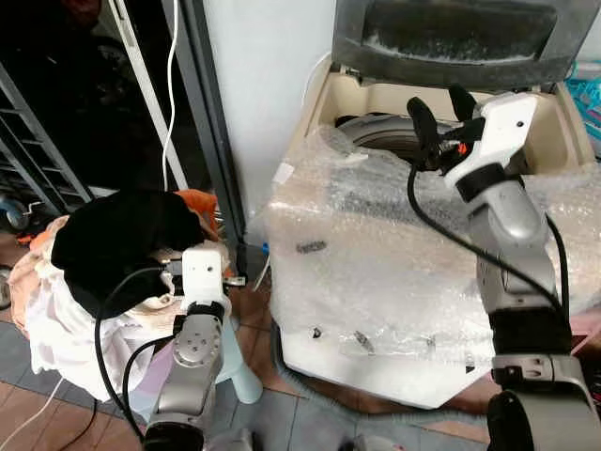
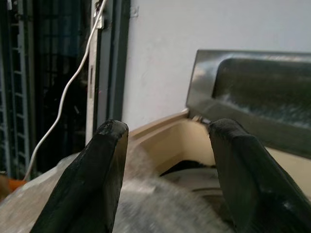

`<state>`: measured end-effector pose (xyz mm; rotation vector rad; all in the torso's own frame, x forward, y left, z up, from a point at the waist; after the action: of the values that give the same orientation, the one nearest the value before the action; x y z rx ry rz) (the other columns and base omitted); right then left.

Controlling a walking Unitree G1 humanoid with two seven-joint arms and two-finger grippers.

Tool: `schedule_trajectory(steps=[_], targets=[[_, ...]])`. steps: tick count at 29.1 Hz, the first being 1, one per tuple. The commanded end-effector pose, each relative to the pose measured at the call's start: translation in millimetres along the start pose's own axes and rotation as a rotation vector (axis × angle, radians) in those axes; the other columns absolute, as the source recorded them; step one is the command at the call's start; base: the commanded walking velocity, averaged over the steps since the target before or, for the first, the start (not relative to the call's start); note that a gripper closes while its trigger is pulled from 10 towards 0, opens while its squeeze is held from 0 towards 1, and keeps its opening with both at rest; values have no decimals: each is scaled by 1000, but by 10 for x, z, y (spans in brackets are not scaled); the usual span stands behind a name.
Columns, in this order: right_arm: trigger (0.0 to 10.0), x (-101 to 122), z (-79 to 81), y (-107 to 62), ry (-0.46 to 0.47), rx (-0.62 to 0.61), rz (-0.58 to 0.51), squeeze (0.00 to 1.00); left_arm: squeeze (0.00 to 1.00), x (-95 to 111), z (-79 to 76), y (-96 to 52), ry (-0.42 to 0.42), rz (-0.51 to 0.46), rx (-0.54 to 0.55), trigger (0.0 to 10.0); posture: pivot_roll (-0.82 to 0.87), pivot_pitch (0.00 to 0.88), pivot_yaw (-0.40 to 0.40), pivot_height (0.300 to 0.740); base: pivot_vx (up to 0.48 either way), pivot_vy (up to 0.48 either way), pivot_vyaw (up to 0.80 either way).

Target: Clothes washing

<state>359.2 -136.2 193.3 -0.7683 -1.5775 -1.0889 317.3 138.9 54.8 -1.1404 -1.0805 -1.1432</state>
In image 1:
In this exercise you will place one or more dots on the dark grey washer lid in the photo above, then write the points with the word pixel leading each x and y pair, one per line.
pixel 451 66

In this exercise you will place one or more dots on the pink plastic tub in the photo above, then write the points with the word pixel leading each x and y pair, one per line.
pixel 587 329

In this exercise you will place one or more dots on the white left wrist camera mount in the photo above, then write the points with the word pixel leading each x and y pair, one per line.
pixel 203 274

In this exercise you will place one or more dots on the teal plastic hanger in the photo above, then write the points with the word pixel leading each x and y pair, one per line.
pixel 587 99

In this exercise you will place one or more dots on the black garment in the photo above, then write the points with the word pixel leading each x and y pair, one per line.
pixel 113 235

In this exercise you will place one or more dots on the white laundry pile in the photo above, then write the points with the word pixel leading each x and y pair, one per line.
pixel 56 338

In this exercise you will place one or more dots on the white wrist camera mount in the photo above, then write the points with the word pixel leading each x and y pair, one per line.
pixel 498 127
pixel 203 274

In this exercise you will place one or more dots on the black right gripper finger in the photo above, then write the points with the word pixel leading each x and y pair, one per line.
pixel 463 103
pixel 424 124

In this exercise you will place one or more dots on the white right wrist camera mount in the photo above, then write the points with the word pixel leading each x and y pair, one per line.
pixel 498 127

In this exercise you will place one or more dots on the orange cloth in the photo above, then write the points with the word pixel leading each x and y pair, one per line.
pixel 202 209

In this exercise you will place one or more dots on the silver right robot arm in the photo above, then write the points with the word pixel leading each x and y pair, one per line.
pixel 512 235

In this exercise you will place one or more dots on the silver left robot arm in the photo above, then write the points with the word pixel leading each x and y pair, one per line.
pixel 192 362

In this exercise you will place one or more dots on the cream top-load washing machine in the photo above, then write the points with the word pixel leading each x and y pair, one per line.
pixel 362 101

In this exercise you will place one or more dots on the grey metal rack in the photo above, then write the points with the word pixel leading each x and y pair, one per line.
pixel 38 150

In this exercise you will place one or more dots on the dark metal door frame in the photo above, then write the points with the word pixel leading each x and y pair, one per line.
pixel 211 122

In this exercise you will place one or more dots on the clear bubble wrap sheet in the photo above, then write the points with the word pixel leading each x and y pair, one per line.
pixel 376 263

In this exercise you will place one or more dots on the white metal bar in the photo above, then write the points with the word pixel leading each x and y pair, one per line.
pixel 136 85

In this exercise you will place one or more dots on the pale blue plastic stool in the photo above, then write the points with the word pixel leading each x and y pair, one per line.
pixel 242 371

